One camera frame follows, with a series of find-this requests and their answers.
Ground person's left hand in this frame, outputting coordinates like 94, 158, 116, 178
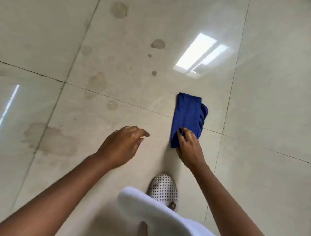
95, 125, 151, 170

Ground person's right hand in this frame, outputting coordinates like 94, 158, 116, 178
176, 127, 207, 171

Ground blue cleaning cloth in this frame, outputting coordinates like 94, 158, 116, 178
170, 92, 209, 148

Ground person's left forearm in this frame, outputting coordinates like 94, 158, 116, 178
0, 153, 115, 236

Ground person's right forearm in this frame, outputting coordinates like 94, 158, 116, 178
190, 163, 265, 236

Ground white dotted shoe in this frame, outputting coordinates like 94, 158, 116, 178
148, 174, 179, 213

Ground white garment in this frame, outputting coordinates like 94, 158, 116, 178
117, 186, 216, 236

